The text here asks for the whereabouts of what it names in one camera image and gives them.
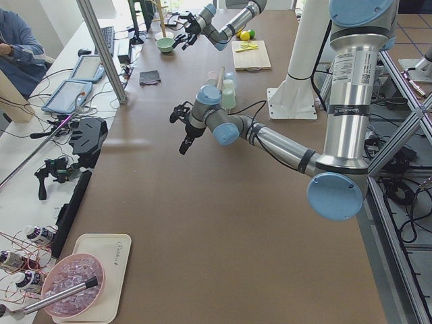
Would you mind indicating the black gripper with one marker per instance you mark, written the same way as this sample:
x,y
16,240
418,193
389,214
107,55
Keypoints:
x,y
192,27
192,130

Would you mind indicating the pink cup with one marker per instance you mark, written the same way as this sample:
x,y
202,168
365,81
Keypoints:
x,y
212,78

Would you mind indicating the green cup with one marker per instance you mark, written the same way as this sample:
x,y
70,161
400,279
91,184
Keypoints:
x,y
228,99

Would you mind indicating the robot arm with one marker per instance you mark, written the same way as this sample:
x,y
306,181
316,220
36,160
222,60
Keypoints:
x,y
201,24
357,31

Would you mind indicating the light blue cup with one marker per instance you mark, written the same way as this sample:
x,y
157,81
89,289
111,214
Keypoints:
x,y
230,76

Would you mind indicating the white cup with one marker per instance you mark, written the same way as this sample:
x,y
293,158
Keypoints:
x,y
228,85

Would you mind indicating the wooden stand with round base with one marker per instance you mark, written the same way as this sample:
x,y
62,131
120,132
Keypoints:
x,y
161,19

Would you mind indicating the green bowl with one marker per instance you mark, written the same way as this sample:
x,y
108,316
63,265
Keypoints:
x,y
165,44

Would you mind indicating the grey cloth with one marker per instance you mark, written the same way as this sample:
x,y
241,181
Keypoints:
x,y
149,77

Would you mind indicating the yellow plastic knife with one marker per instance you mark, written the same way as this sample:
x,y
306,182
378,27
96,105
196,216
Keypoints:
x,y
245,49

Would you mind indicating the bamboo cutting board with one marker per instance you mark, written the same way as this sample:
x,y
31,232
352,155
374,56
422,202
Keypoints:
x,y
251,60

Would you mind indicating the black keyboard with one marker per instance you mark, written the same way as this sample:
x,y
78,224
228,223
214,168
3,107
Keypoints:
x,y
108,34

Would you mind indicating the blue teach pendant far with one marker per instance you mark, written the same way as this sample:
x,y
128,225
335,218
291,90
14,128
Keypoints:
x,y
89,68

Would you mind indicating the blue teach pendant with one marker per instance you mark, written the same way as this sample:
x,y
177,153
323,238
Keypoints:
x,y
89,68
70,95

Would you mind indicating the black angular housing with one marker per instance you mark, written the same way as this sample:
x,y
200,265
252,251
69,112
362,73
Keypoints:
x,y
87,141

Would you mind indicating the black computer mouse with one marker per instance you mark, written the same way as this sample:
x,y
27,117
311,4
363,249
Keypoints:
x,y
82,52

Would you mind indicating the blue teach pendant near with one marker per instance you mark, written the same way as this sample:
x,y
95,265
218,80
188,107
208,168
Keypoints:
x,y
70,95

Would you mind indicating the black hand-held gripper device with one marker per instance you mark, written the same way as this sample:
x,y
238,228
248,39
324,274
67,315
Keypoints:
x,y
59,169

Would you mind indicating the cream plastic tray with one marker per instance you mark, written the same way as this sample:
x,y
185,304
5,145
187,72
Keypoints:
x,y
112,250

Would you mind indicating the seated person in blue hoodie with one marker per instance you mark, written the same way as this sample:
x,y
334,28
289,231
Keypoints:
x,y
23,59

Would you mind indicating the metal scoop with black tip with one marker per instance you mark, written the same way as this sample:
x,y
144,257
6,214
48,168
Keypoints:
x,y
21,313

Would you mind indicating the small bottle top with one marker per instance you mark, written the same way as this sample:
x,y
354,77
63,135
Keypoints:
x,y
41,236

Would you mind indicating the small bottle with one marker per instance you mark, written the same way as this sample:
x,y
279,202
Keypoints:
x,y
29,281
11,261
41,236

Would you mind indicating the pink bowl of ice cubes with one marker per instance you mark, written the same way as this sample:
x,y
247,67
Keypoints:
x,y
69,272

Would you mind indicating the small bottle bottom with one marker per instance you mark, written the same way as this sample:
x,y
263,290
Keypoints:
x,y
29,281

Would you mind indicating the small bottle middle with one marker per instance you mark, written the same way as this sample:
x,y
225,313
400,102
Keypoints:
x,y
11,261

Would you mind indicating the white wire cup holder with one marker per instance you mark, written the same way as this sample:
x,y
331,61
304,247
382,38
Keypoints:
x,y
220,83

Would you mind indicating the aluminium frame post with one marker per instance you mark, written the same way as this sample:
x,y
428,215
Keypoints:
x,y
92,23

